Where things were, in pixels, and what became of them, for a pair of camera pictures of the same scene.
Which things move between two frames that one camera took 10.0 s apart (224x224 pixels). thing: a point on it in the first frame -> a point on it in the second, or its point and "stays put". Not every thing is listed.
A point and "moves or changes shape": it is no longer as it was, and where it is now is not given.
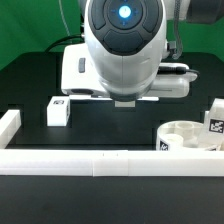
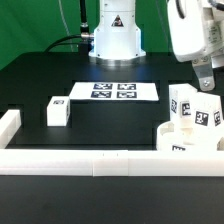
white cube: [212, 134] moves or changes shape
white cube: [124, 103] -> [182, 105]
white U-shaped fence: [100, 163] stays put
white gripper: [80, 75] -> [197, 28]
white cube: [58, 111] stays put
